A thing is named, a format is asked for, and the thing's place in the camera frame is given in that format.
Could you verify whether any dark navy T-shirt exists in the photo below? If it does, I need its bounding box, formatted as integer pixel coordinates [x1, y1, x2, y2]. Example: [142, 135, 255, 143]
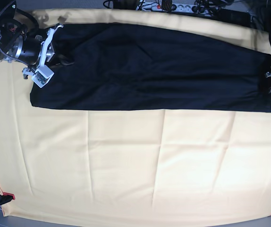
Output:
[30, 23, 271, 113]

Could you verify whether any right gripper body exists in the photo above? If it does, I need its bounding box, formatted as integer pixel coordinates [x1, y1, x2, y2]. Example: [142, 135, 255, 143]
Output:
[15, 35, 47, 65]

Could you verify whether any white power strip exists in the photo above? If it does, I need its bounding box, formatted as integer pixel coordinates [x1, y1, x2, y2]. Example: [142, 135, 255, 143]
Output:
[141, 0, 208, 14]

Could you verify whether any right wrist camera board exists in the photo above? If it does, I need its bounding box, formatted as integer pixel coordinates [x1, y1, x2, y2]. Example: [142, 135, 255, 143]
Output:
[31, 65, 54, 88]

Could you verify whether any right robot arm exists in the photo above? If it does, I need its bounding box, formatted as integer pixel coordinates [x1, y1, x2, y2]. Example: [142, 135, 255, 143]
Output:
[0, 0, 63, 87]

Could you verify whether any black box behind table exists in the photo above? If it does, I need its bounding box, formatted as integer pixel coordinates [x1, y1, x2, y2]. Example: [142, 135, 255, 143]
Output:
[218, 9, 251, 27]

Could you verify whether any yellow table cloth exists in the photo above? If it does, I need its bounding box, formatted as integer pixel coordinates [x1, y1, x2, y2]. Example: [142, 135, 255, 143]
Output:
[0, 8, 271, 220]

